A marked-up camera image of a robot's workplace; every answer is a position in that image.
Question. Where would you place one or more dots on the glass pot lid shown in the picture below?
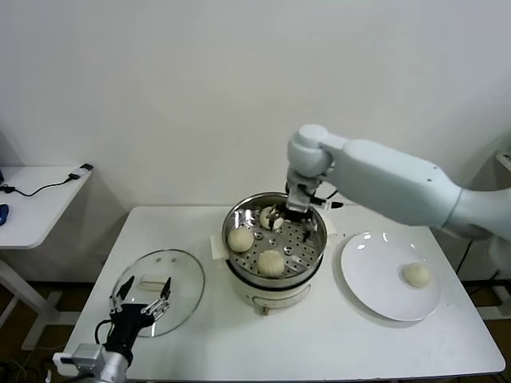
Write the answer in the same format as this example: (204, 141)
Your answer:
(179, 275)

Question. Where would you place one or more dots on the white electric cooker base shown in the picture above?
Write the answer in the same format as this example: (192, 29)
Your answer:
(271, 297)

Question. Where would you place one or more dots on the blue computer mouse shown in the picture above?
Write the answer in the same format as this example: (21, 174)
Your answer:
(2, 213)

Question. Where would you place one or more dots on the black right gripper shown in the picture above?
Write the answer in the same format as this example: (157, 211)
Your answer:
(297, 217)

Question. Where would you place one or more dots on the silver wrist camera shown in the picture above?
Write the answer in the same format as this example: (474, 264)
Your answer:
(297, 197)
(81, 355)

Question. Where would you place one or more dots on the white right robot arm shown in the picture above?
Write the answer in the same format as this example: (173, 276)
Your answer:
(379, 179)

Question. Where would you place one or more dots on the white steamed baozi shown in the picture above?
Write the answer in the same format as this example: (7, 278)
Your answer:
(240, 239)
(264, 217)
(270, 263)
(416, 275)

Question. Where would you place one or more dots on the white side table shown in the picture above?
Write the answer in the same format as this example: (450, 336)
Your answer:
(40, 215)

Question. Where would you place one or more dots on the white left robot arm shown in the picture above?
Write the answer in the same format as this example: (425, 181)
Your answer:
(113, 365)

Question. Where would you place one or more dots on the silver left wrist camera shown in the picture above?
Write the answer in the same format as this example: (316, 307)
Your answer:
(81, 355)

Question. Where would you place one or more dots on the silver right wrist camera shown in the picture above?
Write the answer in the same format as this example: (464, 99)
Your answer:
(297, 197)

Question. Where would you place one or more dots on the white round plate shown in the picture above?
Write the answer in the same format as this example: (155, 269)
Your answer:
(367, 259)

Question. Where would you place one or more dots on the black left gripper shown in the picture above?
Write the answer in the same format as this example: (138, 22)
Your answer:
(127, 325)

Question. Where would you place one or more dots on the stainless steel steamer pot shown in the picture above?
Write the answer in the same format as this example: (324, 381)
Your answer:
(295, 255)

